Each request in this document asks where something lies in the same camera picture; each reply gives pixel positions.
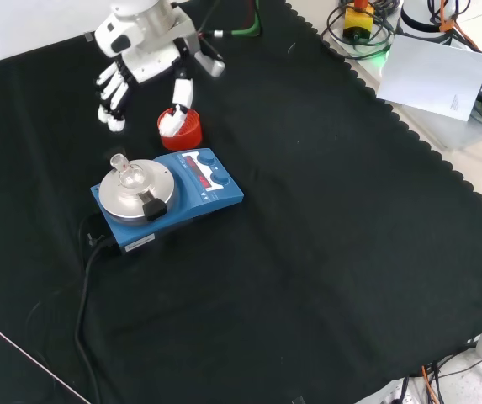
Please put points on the translucent plastic box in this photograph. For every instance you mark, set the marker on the translucent plastic box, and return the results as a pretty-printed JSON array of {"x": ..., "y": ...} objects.
[{"x": 472, "y": 132}]

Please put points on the thin glass rod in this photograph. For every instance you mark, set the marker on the thin glass rod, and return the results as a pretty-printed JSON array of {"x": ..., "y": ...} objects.
[{"x": 38, "y": 365}]

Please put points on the clear round-bottom glass flask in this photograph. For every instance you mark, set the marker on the clear round-bottom glass flask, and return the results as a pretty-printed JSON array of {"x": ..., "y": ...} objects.
[{"x": 129, "y": 179}]

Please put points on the clear tape piece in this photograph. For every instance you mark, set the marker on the clear tape piece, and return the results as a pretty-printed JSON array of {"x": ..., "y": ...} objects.
[
  {"x": 89, "y": 37},
  {"x": 298, "y": 400}
]

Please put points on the black cloth bench cover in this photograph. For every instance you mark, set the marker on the black cloth bench cover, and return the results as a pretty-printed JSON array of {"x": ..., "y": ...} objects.
[{"x": 308, "y": 231}]

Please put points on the heater with blue base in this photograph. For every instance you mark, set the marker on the heater with blue base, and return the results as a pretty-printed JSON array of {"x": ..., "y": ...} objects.
[{"x": 219, "y": 198}]

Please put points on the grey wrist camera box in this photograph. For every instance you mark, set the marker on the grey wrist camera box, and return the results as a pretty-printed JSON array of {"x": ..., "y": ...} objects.
[{"x": 212, "y": 65}]

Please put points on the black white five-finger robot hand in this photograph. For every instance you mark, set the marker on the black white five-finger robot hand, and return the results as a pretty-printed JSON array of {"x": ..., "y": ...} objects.
[{"x": 152, "y": 63}]

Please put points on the yellow stop button box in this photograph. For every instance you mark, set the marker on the yellow stop button box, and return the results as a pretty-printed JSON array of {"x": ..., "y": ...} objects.
[{"x": 358, "y": 23}]

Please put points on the red plastic cup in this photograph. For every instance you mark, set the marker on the red plastic cup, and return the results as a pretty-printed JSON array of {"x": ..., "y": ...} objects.
[{"x": 186, "y": 136}]

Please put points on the pale white board sheet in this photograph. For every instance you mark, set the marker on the pale white board sheet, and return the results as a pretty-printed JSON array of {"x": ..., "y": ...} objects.
[{"x": 434, "y": 76}]

